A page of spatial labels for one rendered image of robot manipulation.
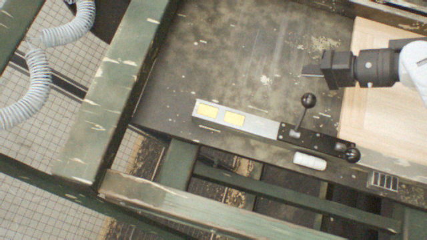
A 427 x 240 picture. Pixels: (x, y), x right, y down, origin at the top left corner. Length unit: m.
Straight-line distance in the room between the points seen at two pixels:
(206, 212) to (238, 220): 0.07
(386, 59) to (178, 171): 0.56
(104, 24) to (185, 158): 0.74
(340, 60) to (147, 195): 0.53
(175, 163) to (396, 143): 0.59
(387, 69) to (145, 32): 0.59
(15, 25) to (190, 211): 0.84
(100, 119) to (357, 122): 0.67
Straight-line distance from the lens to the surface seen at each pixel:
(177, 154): 1.00
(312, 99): 0.90
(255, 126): 0.96
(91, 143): 0.89
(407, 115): 1.17
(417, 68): 0.85
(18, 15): 1.39
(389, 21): 1.30
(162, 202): 0.88
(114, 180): 0.91
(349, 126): 1.07
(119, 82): 0.94
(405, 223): 1.13
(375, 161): 1.04
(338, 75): 0.92
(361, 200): 1.74
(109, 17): 1.57
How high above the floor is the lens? 2.11
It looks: 29 degrees down
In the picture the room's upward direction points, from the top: 59 degrees counter-clockwise
